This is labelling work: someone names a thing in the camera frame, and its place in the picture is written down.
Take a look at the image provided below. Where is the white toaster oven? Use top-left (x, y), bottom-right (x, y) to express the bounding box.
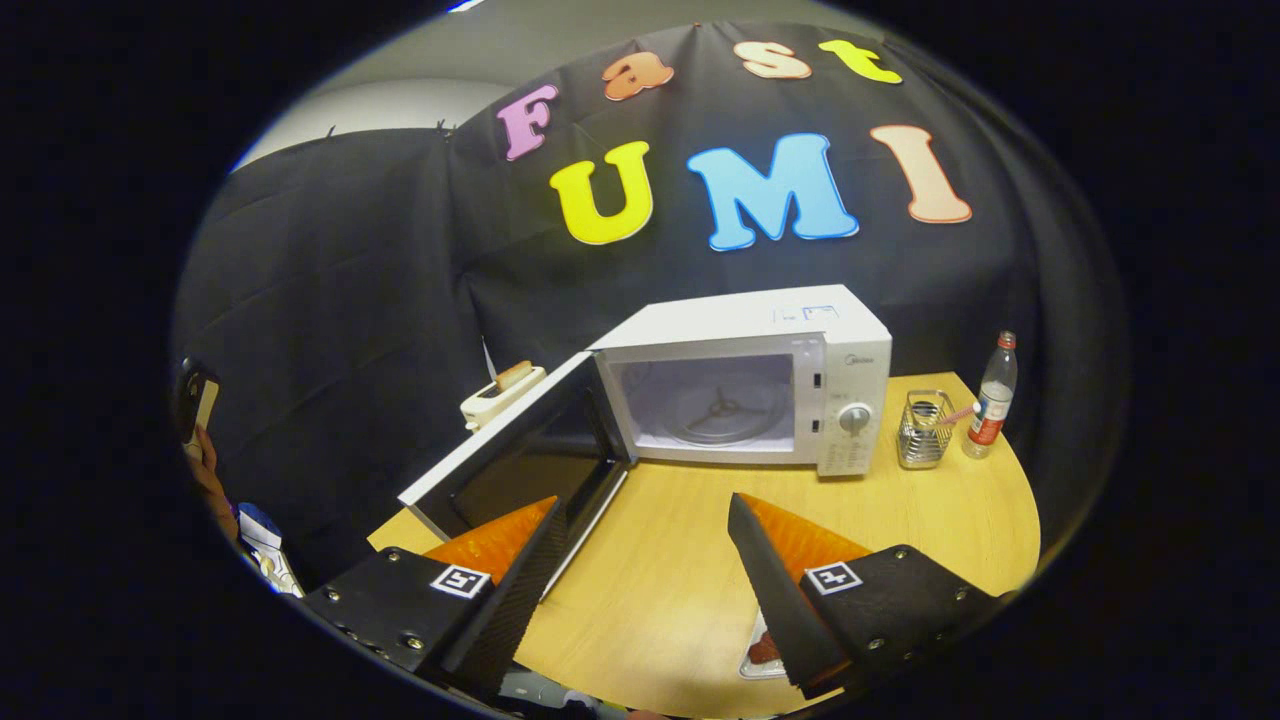
top-left (398, 285), bottom-right (893, 601)

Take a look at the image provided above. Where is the white blue printed cloth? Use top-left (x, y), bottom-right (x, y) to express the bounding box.
top-left (238, 503), bottom-right (304, 598)

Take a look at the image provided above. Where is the cream bread toaster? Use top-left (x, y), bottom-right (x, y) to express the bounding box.
top-left (460, 365), bottom-right (547, 433)

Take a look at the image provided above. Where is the small white food tray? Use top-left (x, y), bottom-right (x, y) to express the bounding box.
top-left (740, 608), bottom-right (791, 681)

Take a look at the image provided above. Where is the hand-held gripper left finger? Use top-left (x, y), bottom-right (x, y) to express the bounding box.
top-left (303, 495), bottom-right (569, 701)

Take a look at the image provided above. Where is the metal wire basket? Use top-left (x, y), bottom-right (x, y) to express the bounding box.
top-left (897, 389), bottom-right (956, 470)

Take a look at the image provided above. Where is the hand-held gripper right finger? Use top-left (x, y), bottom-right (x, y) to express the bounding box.
top-left (727, 492), bottom-right (1001, 701)

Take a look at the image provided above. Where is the clear plastic water bottle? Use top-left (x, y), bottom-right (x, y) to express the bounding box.
top-left (962, 331), bottom-right (1018, 459)

